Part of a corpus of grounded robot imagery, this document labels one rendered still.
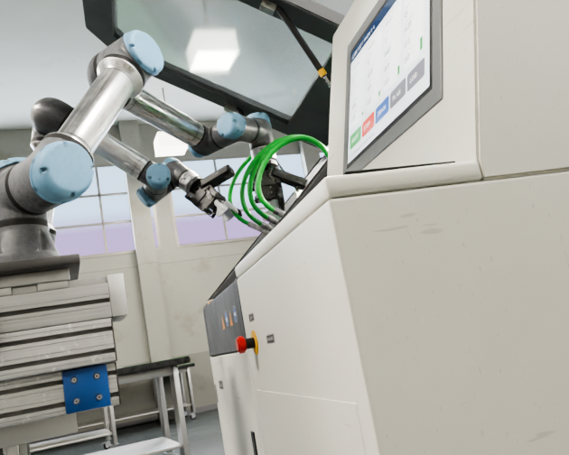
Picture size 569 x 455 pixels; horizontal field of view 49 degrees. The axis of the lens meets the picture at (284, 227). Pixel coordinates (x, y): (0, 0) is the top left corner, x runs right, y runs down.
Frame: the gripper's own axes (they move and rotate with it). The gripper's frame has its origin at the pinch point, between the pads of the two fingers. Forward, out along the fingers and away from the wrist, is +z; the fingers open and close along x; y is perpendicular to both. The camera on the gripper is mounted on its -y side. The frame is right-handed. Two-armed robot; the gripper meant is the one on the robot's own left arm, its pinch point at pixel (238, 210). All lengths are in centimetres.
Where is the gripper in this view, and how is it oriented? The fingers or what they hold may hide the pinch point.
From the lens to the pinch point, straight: 197.1
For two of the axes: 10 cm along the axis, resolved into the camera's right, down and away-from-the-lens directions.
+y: -6.0, 8.0, -0.2
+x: -4.0, -3.2, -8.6
